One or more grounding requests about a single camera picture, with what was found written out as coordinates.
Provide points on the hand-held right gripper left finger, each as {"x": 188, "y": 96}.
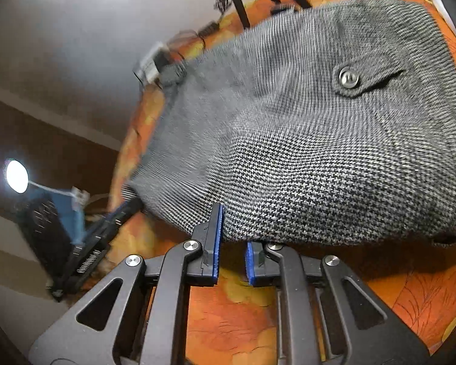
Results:
{"x": 217, "y": 243}

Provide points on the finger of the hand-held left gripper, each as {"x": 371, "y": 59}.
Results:
{"x": 126, "y": 208}

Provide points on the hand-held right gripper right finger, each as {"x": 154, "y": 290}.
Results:
{"x": 249, "y": 264}

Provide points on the grey houndstooth pants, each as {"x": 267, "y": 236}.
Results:
{"x": 307, "y": 140}

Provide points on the orange printed blanket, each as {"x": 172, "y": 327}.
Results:
{"x": 228, "y": 319}

